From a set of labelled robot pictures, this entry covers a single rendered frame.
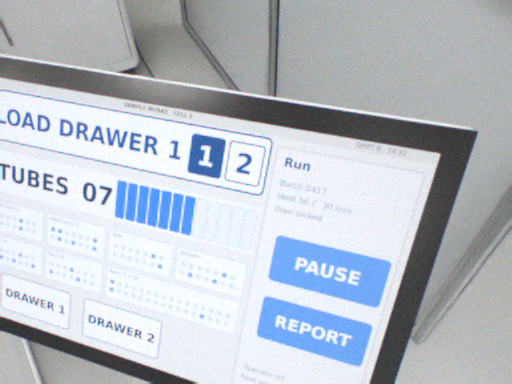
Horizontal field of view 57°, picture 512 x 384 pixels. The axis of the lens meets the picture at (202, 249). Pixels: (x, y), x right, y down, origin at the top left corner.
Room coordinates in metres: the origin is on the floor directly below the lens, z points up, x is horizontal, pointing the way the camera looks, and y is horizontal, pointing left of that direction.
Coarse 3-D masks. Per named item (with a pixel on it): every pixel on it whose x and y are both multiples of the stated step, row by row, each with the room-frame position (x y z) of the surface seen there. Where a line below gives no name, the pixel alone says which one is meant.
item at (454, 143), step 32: (0, 64) 0.44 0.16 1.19; (32, 64) 0.42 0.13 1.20; (64, 64) 0.42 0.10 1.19; (128, 96) 0.36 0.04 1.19; (160, 96) 0.35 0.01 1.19; (192, 96) 0.34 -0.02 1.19; (224, 96) 0.33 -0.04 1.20; (256, 96) 0.32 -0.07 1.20; (320, 128) 0.28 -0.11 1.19; (352, 128) 0.27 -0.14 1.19; (384, 128) 0.26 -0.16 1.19; (416, 128) 0.25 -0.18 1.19; (448, 128) 0.24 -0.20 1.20; (448, 160) 0.22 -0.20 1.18; (448, 192) 0.21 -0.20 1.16; (416, 256) 0.18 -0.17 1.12; (416, 288) 0.16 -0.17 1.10; (0, 320) 0.28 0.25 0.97; (64, 352) 0.22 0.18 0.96; (96, 352) 0.21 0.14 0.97; (384, 352) 0.13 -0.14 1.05
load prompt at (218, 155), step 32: (0, 96) 0.42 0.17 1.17; (32, 96) 0.40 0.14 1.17; (0, 128) 0.40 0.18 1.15; (32, 128) 0.39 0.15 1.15; (64, 128) 0.37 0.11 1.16; (96, 128) 0.36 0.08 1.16; (128, 128) 0.35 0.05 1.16; (160, 128) 0.33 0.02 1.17; (192, 128) 0.32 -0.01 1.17; (96, 160) 0.34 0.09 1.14; (128, 160) 0.33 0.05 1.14; (160, 160) 0.31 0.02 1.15; (192, 160) 0.30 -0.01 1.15; (224, 160) 0.29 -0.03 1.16; (256, 160) 0.28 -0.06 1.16; (256, 192) 0.26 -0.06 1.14
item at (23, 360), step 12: (0, 336) 0.61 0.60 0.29; (12, 336) 0.66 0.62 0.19; (0, 348) 0.56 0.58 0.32; (12, 348) 0.60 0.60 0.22; (24, 348) 0.65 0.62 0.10; (0, 360) 0.51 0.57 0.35; (12, 360) 0.55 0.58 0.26; (24, 360) 0.59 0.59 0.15; (0, 372) 0.47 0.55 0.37; (12, 372) 0.50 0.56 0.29; (24, 372) 0.54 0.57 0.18; (36, 372) 0.57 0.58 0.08
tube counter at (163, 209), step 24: (96, 192) 0.32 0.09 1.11; (120, 192) 0.31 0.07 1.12; (144, 192) 0.30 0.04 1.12; (168, 192) 0.29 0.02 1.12; (120, 216) 0.30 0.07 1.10; (144, 216) 0.29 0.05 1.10; (168, 216) 0.28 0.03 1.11; (192, 216) 0.27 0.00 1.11; (216, 216) 0.26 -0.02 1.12; (240, 216) 0.25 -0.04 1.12; (216, 240) 0.25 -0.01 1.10; (240, 240) 0.24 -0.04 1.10
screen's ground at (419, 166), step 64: (256, 128) 0.30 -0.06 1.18; (0, 192) 0.36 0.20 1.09; (64, 192) 0.34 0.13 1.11; (192, 192) 0.28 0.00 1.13; (320, 192) 0.24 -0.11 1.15; (384, 192) 0.22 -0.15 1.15; (256, 256) 0.22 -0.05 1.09; (384, 256) 0.19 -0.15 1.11; (256, 320) 0.18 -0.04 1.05; (384, 320) 0.15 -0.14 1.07
